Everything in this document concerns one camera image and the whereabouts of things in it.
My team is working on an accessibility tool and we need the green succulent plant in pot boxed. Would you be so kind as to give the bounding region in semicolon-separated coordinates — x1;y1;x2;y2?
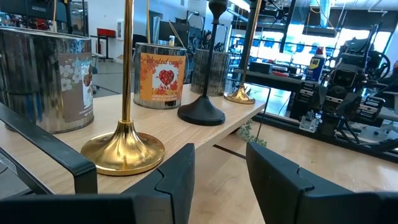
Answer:
238;119;269;148

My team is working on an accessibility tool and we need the small black box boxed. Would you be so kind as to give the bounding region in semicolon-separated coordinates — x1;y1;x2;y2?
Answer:
248;61;274;75

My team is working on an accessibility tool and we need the black background workbench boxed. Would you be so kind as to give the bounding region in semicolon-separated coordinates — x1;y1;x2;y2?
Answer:
233;67;305;94

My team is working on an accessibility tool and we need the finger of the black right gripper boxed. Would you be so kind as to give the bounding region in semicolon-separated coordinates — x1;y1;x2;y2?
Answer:
314;84;329;110
337;92;363;119

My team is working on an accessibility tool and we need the wooden shelf with black frame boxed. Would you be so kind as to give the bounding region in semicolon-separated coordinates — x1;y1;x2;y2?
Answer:
0;83;272;200

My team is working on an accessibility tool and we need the red topped stool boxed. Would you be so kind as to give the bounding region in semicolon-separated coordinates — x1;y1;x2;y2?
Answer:
96;27;117;62

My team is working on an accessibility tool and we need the orange label candle tin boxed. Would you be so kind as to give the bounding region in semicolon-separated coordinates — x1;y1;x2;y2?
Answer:
133;42;188;110

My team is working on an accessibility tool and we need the black candlestick holder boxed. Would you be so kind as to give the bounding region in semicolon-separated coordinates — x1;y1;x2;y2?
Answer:
177;0;229;127

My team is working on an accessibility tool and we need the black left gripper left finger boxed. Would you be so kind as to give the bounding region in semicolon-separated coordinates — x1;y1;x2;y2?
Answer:
119;143;197;224

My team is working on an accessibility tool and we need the dark striped candle tin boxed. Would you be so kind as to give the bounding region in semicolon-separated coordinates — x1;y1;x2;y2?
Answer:
190;49;231;97

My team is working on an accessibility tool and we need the blue WD-40 spray can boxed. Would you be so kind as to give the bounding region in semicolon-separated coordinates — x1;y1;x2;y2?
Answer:
305;46;326;83

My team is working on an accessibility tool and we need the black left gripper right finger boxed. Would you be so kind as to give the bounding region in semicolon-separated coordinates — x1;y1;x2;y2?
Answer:
245;141;363;224

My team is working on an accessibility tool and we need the floral label candle tin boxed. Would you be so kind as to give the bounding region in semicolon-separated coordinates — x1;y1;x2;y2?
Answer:
0;26;95;135

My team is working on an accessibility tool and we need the gold candlestick holder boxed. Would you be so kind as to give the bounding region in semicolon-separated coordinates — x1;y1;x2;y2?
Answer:
80;0;166;177
223;0;264;105

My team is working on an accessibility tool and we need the long yellow hanging cable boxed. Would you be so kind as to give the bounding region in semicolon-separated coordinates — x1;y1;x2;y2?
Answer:
146;0;152;44

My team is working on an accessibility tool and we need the black table edge rail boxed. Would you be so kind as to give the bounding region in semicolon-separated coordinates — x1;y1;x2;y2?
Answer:
252;112;398;165

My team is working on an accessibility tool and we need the person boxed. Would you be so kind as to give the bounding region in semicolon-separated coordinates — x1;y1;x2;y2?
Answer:
201;30;213;51

